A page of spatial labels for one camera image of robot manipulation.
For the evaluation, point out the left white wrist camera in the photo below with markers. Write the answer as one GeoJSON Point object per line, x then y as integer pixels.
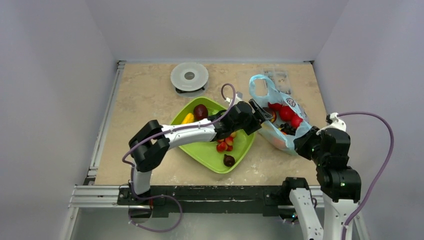
{"type": "Point", "coordinates": [233, 101]}

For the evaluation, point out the dark fake grape bunch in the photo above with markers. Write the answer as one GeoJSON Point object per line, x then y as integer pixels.
{"type": "Point", "coordinates": [287, 129]}

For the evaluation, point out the red fake fruits in bag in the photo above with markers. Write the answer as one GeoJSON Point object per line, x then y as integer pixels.
{"type": "Point", "coordinates": [285, 113]}

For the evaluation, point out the clear screw organizer box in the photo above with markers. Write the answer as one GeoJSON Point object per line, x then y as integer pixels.
{"type": "Point", "coordinates": [278, 75]}

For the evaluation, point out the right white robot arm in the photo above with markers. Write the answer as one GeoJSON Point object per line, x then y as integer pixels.
{"type": "Point", "coordinates": [340, 185]}

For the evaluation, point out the red fake cherry bunch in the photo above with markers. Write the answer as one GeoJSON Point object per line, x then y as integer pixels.
{"type": "Point", "coordinates": [226, 144]}

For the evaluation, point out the yellow fake corn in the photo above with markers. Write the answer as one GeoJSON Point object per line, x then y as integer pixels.
{"type": "Point", "coordinates": [188, 119]}

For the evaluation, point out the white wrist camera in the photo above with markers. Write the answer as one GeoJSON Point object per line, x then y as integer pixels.
{"type": "Point", "coordinates": [233, 101]}
{"type": "Point", "coordinates": [335, 122]}

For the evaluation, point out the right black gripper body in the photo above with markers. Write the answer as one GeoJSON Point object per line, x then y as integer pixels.
{"type": "Point", "coordinates": [305, 148]}

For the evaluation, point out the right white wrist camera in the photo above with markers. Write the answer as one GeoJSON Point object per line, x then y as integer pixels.
{"type": "Point", "coordinates": [335, 122]}

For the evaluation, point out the white filament spool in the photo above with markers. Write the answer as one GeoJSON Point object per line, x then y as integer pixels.
{"type": "Point", "coordinates": [189, 79]}

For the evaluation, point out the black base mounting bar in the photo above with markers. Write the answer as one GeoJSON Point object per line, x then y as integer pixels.
{"type": "Point", "coordinates": [162, 200]}

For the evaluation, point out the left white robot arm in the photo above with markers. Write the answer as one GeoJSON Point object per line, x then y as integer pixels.
{"type": "Point", "coordinates": [149, 146]}

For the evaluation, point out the dark red fake mango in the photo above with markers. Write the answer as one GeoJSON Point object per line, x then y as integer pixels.
{"type": "Point", "coordinates": [200, 112]}

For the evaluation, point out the dark brown fake fig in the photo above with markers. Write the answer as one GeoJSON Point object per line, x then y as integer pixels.
{"type": "Point", "coordinates": [229, 160]}

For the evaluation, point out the light blue plastic bag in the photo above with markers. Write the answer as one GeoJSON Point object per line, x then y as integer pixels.
{"type": "Point", "coordinates": [273, 96]}

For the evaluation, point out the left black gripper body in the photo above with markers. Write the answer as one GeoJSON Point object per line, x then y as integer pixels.
{"type": "Point", "coordinates": [251, 123]}

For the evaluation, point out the green plastic tray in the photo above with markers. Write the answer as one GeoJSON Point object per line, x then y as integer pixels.
{"type": "Point", "coordinates": [205, 152]}

